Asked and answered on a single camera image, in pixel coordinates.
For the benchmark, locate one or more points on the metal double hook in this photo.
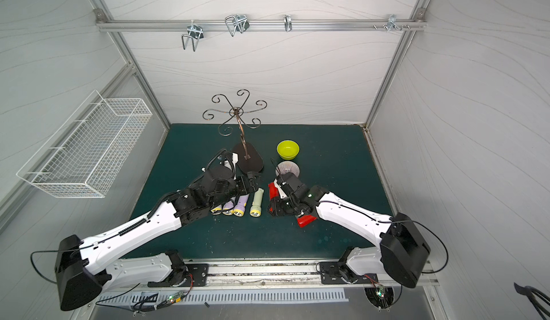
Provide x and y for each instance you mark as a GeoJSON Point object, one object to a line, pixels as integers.
{"type": "Point", "coordinates": [192, 38]}
{"type": "Point", "coordinates": [237, 23]}

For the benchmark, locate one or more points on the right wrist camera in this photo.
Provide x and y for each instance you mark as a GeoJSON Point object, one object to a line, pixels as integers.
{"type": "Point", "coordinates": [280, 191]}

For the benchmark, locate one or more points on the metal hook right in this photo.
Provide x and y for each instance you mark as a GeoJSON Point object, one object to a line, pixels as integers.
{"type": "Point", "coordinates": [391, 25]}

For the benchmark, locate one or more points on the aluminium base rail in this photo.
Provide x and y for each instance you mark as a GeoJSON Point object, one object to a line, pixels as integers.
{"type": "Point", "coordinates": [258, 272]}

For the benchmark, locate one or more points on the metal double hook left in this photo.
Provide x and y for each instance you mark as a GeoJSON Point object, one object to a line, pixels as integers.
{"type": "Point", "coordinates": [192, 38]}

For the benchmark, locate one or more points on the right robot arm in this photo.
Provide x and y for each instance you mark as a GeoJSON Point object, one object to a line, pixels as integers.
{"type": "Point", "coordinates": [398, 248]}

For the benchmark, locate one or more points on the copper wire jewelry stand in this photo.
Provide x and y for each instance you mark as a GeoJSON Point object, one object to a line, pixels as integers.
{"type": "Point", "coordinates": [249, 160]}

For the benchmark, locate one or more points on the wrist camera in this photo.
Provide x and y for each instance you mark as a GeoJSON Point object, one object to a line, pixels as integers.
{"type": "Point", "coordinates": [280, 191]}
{"type": "Point", "coordinates": [230, 159]}

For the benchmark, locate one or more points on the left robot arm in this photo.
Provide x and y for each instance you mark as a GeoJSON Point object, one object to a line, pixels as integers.
{"type": "Point", "coordinates": [85, 268]}

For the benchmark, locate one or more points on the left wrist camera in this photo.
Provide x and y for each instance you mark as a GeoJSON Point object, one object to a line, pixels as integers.
{"type": "Point", "coordinates": [230, 159]}

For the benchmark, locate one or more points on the lime green bowl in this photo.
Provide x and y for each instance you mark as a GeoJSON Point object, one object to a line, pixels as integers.
{"type": "Point", "coordinates": [288, 150]}

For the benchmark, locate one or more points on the white wire basket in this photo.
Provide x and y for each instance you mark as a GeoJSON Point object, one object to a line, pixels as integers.
{"type": "Point", "coordinates": [82, 158]}

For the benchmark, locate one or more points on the aluminium top rail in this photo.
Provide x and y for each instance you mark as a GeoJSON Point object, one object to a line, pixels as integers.
{"type": "Point", "coordinates": [256, 25]}

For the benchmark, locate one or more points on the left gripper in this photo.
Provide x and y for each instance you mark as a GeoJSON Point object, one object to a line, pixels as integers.
{"type": "Point", "coordinates": [248, 182]}

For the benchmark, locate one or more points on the pink patterned bowl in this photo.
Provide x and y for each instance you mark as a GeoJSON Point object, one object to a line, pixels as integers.
{"type": "Point", "coordinates": [287, 167]}

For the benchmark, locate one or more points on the small metal hook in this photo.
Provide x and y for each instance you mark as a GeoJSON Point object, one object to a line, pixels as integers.
{"type": "Point", "coordinates": [287, 23]}

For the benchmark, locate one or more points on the pale green flashlight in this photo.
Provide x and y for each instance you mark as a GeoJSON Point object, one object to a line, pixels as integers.
{"type": "Point", "coordinates": [256, 207]}

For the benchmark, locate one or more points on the black object at corner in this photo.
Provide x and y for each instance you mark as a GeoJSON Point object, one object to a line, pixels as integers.
{"type": "Point", "coordinates": [539, 300]}

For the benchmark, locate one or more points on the red flashlight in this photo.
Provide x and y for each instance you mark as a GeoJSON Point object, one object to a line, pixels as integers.
{"type": "Point", "coordinates": [273, 192]}
{"type": "Point", "coordinates": [305, 220]}

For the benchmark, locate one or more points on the purple flashlight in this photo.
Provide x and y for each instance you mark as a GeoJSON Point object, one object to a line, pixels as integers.
{"type": "Point", "coordinates": [217, 210]}
{"type": "Point", "coordinates": [228, 207]}
{"type": "Point", "coordinates": [240, 208]}

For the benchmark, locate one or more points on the metal double hook middle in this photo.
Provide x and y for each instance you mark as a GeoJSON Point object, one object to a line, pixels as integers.
{"type": "Point", "coordinates": [237, 23]}

